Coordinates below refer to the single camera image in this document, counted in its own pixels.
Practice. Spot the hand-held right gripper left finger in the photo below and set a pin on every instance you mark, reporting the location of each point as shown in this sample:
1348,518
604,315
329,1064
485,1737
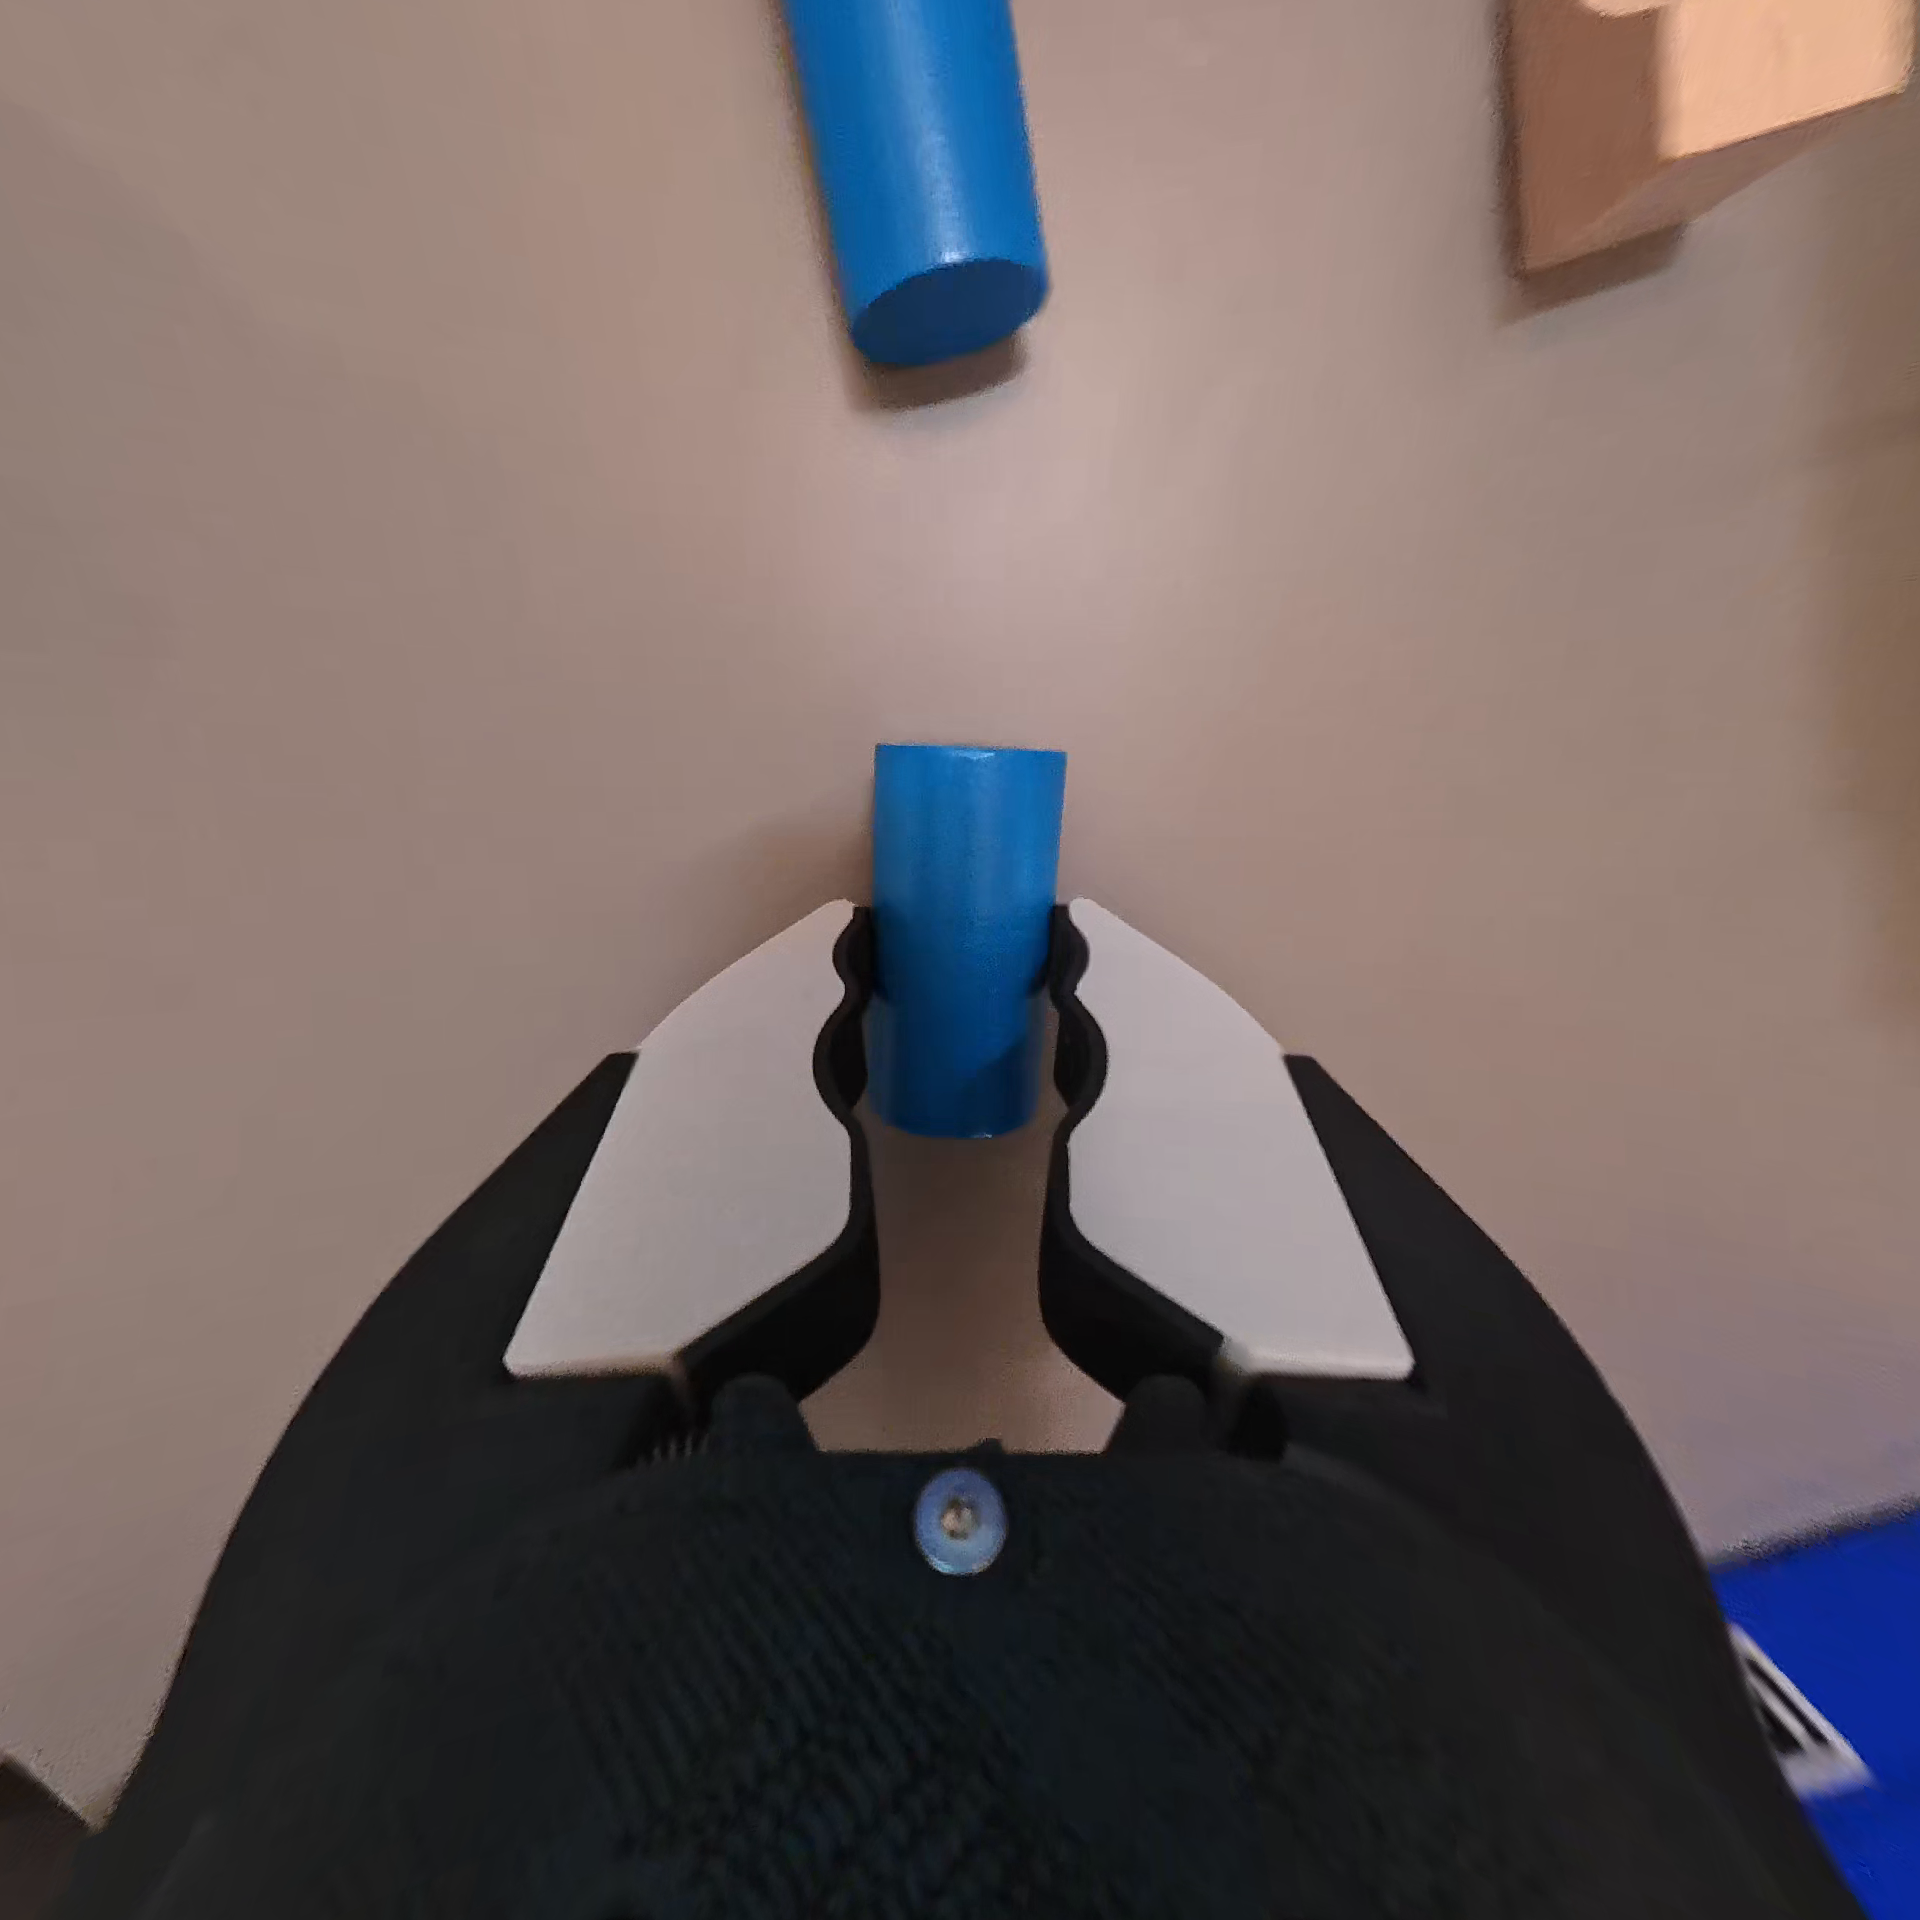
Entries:
699,1186

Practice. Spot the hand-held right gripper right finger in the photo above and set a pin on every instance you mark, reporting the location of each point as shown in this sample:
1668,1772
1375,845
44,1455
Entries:
1222,1186

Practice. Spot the blue wooden cylinder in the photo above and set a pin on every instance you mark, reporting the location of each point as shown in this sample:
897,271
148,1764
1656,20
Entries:
966,931
923,167

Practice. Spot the blue plastic bin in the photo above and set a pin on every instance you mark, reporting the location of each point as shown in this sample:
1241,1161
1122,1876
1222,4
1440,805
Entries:
1859,1592

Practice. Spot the long natural wooden block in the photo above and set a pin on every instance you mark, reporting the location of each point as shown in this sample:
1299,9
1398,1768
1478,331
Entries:
1723,91

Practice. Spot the white bin label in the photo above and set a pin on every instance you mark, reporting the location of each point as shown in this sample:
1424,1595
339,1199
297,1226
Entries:
1793,1709

